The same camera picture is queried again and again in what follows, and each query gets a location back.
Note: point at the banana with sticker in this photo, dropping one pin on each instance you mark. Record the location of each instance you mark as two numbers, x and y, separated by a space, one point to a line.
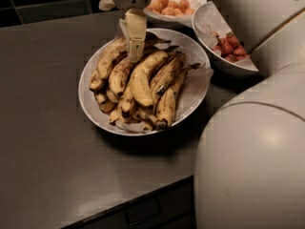
164 77

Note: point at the white strawberry bowl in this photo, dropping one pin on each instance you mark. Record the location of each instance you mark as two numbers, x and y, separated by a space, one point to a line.
203 19

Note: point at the central yellow banana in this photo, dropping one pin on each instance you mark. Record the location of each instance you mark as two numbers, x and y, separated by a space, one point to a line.
141 75

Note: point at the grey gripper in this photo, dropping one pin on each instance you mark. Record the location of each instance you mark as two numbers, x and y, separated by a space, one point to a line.
133 25

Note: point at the white paper under bananas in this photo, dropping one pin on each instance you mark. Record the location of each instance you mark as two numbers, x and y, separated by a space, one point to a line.
197 82

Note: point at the orange apricots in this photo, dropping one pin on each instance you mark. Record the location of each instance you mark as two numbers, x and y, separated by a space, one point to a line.
171 7

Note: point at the white banana bowl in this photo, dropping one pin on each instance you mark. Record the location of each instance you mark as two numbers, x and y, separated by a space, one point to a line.
87 73

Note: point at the left drawer handle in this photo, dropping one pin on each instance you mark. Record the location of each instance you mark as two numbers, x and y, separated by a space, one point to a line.
142 212

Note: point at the right long banana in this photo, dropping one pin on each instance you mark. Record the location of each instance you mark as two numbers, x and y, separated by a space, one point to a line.
165 110

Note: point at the red strawberries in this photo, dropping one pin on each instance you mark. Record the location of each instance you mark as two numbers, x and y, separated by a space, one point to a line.
229 47

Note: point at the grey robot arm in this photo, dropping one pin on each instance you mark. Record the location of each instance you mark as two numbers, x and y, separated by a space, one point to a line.
250 163

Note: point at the lower left bananas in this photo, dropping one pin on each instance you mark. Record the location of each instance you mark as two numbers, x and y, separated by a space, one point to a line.
126 117

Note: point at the white apricot bowl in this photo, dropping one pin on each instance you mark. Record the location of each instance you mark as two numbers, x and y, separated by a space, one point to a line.
178 19

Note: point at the paper liner in strawberry bowl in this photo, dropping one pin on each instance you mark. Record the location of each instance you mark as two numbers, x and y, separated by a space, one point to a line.
206 19

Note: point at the spotted banana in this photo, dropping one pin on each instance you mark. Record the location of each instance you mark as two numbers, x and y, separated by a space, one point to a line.
111 56
122 71

